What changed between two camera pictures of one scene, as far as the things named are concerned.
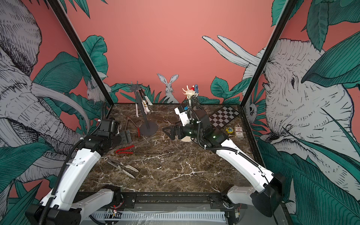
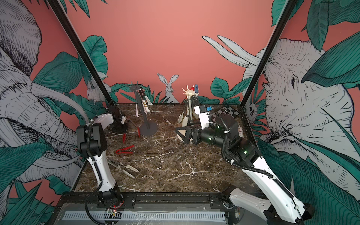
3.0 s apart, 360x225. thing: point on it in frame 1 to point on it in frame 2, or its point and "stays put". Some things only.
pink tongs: [137, 110] stays put
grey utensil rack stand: [149, 129] stays put
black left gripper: [124, 138] to [125, 129]
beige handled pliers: [127, 169] stays put
